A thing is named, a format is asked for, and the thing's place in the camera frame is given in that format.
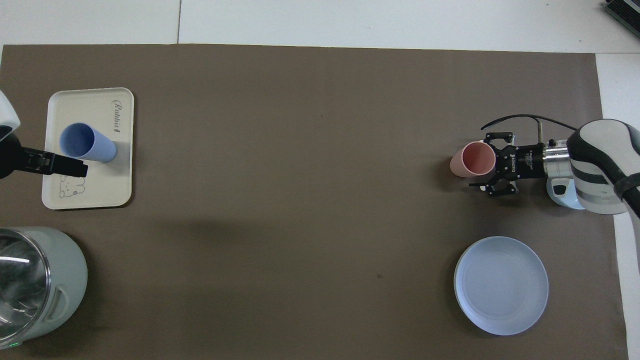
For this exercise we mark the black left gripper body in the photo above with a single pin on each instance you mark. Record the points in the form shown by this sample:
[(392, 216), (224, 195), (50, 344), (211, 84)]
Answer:
[(10, 157)]

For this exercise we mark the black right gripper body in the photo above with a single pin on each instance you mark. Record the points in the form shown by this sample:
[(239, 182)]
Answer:
[(527, 162)]

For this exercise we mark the blue ribbed cup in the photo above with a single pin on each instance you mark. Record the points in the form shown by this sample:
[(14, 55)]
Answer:
[(80, 140)]

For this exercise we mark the pink ribbed cup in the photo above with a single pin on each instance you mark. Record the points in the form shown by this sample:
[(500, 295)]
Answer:
[(475, 159)]

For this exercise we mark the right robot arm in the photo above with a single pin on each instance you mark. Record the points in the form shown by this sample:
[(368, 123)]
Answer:
[(600, 165)]

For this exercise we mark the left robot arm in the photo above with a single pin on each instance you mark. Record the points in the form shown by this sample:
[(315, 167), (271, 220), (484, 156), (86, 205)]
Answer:
[(6, 115)]

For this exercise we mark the cream rabbit print tray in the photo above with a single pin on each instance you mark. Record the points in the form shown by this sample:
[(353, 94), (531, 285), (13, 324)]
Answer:
[(100, 185)]

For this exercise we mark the light blue bowl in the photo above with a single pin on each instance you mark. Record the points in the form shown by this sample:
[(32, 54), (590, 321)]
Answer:
[(567, 197)]

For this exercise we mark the light blue round plate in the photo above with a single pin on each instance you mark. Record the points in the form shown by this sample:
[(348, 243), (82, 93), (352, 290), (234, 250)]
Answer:
[(500, 285)]

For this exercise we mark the pale green glass-lid kettle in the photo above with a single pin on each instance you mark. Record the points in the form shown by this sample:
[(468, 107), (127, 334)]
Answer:
[(55, 280)]

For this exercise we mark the grey ribbed device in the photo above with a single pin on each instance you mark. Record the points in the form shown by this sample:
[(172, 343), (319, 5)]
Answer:
[(625, 11)]

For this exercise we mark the brown table mat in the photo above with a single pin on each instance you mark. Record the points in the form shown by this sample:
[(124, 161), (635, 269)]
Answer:
[(300, 175)]

